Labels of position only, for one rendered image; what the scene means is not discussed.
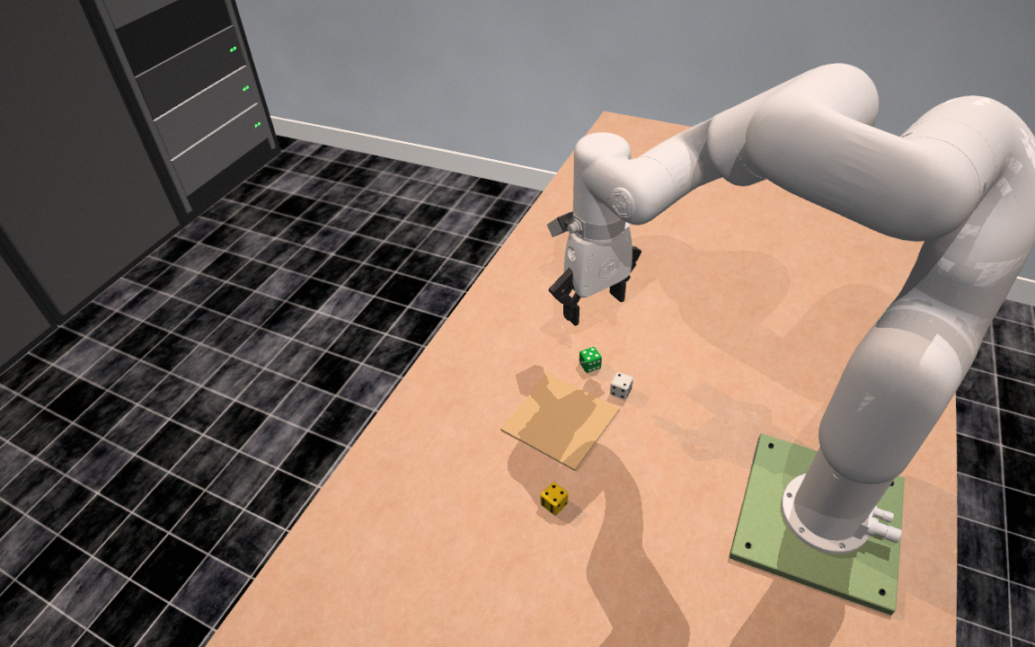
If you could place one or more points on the yellow die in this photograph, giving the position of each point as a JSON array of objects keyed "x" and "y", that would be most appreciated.
[{"x": 554, "y": 498}]

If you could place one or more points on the white die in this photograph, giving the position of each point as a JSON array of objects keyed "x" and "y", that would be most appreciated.
[{"x": 621, "y": 385}]

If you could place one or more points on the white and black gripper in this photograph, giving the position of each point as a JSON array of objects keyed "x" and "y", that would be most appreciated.
[{"x": 594, "y": 265}]

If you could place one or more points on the tan square mat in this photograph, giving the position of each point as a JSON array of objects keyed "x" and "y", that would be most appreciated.
[{"x": 561, "y": 421}]

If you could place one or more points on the green die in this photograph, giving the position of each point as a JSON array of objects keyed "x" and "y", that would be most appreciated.
[{"x": 590, "y": 359}]

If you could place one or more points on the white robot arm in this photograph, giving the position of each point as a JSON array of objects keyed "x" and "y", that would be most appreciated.
[{"x": 813, "y": 140}]

